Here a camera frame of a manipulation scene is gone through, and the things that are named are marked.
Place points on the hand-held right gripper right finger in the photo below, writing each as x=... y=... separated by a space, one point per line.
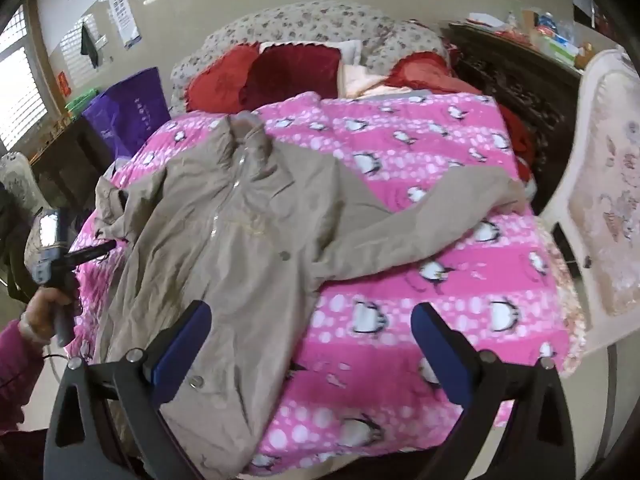
x=441 y=352

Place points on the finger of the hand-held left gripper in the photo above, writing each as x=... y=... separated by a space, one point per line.
x=95 y=252

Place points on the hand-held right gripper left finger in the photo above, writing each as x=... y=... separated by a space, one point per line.
x=184 y=347

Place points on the beige jacket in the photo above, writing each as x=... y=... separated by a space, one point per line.
x=240 y=240

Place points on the person's left forearm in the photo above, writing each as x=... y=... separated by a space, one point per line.
x=17 y=375

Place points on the person's left hand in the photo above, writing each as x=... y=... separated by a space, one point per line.
x=44 y=307

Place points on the floral upholstered chair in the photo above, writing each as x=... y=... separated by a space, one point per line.
x=20 y=180

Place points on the dark wooden table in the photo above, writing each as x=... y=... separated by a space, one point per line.
x=70 y=165

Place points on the purple shopping bag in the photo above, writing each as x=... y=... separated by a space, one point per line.
x=130 y=110

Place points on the green bag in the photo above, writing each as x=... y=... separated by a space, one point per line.
x=82 y=102

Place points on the pink penguin print blanket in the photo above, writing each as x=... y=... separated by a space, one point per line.
x=400 y=200

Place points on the small window with blinds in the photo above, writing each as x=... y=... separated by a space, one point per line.
x=75 y=60

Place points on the dark hanging cloth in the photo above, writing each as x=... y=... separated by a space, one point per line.
x=90 y=45

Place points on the bright red cushion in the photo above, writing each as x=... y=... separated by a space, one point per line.
x=220 y=85

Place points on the cream ornate chair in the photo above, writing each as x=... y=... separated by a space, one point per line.
x=600 y=200

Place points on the grey cloth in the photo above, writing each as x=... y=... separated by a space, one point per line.
x=400 y=93

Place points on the dark red velvet cushion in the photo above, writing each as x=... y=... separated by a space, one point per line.
x=295 y=72

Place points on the dark carved wooden cabinet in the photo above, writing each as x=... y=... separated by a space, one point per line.
x=505 y=90

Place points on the peach blanket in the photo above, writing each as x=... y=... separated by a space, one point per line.
x=362 y=80

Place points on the red cloth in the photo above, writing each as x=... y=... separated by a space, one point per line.
x=420 y=67

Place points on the white pillow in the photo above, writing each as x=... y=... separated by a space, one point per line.
x=351 y=51

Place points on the floral sofa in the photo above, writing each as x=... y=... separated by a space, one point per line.
x=310 y=22

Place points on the green tissue box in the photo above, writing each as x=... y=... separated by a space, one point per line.
x=560 y=49

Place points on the white wall notice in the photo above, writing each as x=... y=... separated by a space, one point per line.
x=124 y=17

